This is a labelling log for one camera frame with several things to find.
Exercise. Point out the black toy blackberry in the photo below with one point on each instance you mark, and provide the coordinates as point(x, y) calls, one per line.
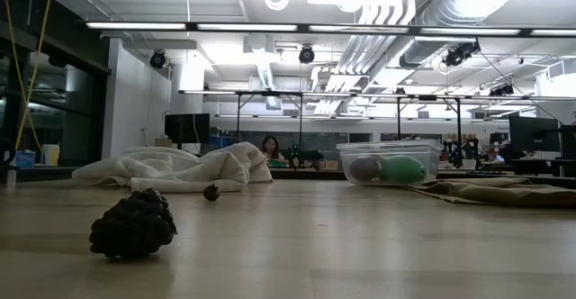
point(132, 224)

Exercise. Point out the blue box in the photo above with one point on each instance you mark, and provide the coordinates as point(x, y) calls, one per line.
point(24, 159)

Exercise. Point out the black computer monitor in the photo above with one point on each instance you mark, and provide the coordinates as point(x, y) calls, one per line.
point(534, 133)
point(186, 128)

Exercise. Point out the brown toy kiwi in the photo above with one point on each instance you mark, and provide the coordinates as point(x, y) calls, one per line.
point(363, 168)

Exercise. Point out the black aluminium rig frame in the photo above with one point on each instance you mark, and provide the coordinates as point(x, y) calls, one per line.
point(303, 28)

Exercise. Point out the black ceiling camera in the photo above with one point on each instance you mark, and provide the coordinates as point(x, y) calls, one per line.
point(459, 53)
point(158, 59)
point(306, 54)

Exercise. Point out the white checked kitchen towel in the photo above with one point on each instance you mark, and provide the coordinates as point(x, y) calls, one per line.
point(180, 168)

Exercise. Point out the black background robot arm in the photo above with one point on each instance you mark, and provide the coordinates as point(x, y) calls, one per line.
point(301, 155)

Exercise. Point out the person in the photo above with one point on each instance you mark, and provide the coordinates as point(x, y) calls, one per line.
point(271, 148)

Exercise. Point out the black background rig frame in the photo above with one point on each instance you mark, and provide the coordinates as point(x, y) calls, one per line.
point(300, 119)

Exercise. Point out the small dark toy blueberry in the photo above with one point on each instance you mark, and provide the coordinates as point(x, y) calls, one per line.
point(211, 192)

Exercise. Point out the white and yellow container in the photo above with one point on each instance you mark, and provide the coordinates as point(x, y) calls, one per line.
point(51, 155)

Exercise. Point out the green toy mango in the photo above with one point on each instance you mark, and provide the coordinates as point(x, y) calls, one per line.
point(402, 169)

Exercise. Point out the clear plastic tupperware container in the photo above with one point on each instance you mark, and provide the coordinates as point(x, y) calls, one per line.
point(432, 155)

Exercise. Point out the tan cloth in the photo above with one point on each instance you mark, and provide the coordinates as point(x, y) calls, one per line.
point(495, 193)

